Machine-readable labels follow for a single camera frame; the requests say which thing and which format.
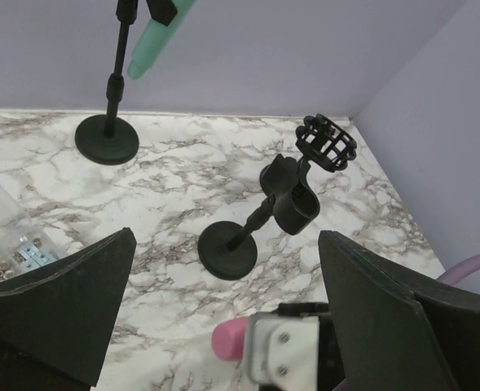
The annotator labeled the black shock-mount microphone stand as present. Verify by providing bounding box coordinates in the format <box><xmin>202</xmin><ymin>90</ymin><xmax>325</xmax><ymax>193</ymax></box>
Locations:
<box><xmin>295</xmin><ymin>113</ymin><xmax>357</xmax><ymax>188</ymax></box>

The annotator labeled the pink microphone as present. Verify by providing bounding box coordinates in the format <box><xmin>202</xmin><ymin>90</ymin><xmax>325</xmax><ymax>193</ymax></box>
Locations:
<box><xmin>211</xmin><ymin>317</ymin><xmax>249</xmax><ymax>362</ymax></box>

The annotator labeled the green microphone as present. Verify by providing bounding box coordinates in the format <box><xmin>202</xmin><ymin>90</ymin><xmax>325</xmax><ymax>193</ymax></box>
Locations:
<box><xmin>127</xmin><ymin>0</ymin><xmax>196</xmax><ymax>80</ymax></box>

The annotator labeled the black clip microphone stand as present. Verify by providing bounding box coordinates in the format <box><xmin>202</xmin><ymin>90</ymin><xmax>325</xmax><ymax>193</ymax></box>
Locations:
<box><xmin>197</xmin><ymin>154</ymin><xmax>320</xmax><ymax>281</ymax></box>

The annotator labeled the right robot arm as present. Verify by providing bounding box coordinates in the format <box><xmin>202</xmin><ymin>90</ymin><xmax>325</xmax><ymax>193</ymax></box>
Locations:
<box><xmin>273</xmin><ymin>302</ymin><xmax>346</xmax><ymax>390</ymax></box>

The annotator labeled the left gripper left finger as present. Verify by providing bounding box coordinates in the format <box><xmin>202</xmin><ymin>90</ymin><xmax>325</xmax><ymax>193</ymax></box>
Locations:
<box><xmin>0</xmin><ymin>228</ymin><xmax>137</xmax><ymax>387</ymax></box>

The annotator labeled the black stand with green microphone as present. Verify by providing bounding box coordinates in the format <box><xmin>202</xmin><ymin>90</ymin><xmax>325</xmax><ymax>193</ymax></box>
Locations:
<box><xmin>74</xmin><ymin>0</ymin><xmax>179</xmax><ymax>165</ymax></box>

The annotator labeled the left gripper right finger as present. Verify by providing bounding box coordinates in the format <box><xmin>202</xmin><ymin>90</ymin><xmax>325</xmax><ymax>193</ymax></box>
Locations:
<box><xmin>318</xmin><ymin>231</ymin><xmax>480</xmax><ymax>390</ymax></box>

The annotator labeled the clear screw box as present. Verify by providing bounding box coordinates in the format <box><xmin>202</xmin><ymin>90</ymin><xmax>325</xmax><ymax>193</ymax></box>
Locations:
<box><xmin>0</xmin><ymin>186</ymin><xmax>67</xmax><ymax>282</ymax></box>

